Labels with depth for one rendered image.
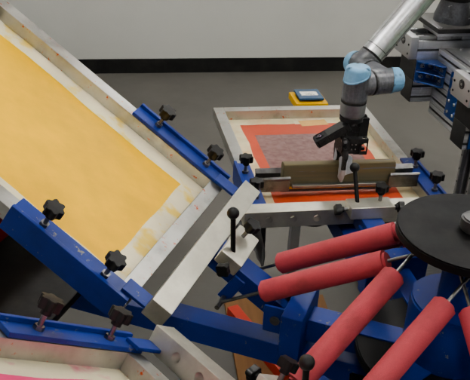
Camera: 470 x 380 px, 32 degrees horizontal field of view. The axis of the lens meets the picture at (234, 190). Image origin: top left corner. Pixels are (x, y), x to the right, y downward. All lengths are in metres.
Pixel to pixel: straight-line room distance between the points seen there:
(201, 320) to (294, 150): 0.97
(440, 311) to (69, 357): 0.68
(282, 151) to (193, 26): 3.44
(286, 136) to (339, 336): 1.41
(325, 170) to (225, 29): 3.78
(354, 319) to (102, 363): 0.48
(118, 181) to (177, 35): 4.22
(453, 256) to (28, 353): 0.79
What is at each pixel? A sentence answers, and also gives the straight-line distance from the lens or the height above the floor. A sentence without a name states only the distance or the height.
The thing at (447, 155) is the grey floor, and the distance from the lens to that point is 5.24.
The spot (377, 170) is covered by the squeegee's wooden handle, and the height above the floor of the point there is 1.03.
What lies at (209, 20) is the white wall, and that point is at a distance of 6.12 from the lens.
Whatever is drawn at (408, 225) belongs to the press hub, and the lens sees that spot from 1.66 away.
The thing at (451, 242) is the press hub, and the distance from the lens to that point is 1.63.
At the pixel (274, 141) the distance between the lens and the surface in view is 2.83.
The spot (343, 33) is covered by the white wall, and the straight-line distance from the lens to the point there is 6.40.
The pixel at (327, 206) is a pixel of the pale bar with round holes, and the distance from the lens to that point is 2.27.
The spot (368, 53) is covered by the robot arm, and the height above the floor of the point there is 1.36.
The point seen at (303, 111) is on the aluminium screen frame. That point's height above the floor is 0.98.
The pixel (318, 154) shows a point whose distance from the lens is 2.77.
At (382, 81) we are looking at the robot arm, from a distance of 2.41.
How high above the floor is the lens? 2.13
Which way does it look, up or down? 28 degrees down
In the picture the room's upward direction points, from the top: 3 degrees clockwise
